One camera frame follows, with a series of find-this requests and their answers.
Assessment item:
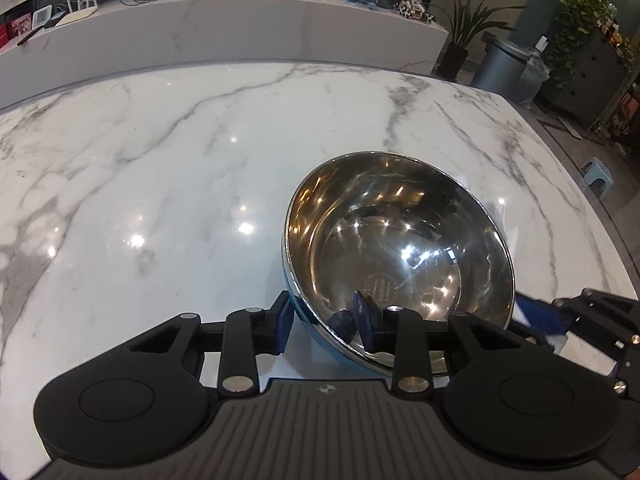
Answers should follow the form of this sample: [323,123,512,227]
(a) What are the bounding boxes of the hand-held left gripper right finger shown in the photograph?
[352,290,533,397]

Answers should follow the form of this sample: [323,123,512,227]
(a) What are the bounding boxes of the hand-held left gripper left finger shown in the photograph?
[129,291,296,395]

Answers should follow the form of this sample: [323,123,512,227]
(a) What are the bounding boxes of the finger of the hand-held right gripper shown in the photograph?
[515,287,640,337]
[510,323,640,397]

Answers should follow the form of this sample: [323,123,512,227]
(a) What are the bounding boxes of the stainless steel bowl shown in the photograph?
[281,151,516,376]

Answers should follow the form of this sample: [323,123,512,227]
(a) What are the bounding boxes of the blue plastic stool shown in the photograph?
[581,157,615,191]

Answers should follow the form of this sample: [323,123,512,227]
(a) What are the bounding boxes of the grey drawer cabinet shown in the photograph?
[537,30,636,126]

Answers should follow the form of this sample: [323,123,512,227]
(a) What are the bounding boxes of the grey trash can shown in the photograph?
[470,37,543,98]

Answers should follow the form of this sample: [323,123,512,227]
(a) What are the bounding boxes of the long-leaf potted plant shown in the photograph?
[430,0,526,83]

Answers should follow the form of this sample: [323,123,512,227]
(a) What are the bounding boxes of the leafy green plant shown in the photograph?
[542,0,636,76]

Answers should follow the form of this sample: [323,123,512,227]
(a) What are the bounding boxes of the cow figurines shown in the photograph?
[392,0,438,23]

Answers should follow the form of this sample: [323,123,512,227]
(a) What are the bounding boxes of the white router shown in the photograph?
[52,0,101,28]

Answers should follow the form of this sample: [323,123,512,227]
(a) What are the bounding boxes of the pink photo box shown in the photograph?
[7,14,36,38]

